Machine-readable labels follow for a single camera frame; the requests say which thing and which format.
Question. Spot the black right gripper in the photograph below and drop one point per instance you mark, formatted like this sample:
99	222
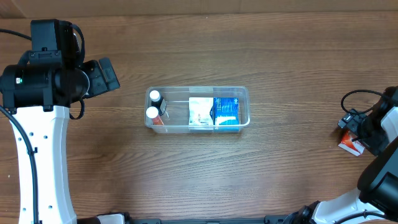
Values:
354	125

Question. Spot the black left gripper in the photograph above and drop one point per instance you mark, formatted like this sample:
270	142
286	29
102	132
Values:
101	79

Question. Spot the red packet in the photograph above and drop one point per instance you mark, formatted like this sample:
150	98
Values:
349	143

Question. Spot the dark bottle white cap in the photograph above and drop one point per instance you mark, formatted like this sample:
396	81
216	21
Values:
158	101

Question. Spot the red bottle white cap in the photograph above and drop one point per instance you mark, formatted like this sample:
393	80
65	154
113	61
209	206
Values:
153	114

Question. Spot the white blue box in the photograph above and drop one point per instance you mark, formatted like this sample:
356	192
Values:
200	111

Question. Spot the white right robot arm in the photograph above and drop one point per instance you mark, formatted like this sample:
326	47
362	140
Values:
375	196

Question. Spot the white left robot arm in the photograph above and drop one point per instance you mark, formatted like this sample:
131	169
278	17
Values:
37	94

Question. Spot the clear plastic container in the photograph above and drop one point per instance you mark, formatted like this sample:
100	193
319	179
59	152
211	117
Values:
176	117

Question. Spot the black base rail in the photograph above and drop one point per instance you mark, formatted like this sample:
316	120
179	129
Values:
125	218

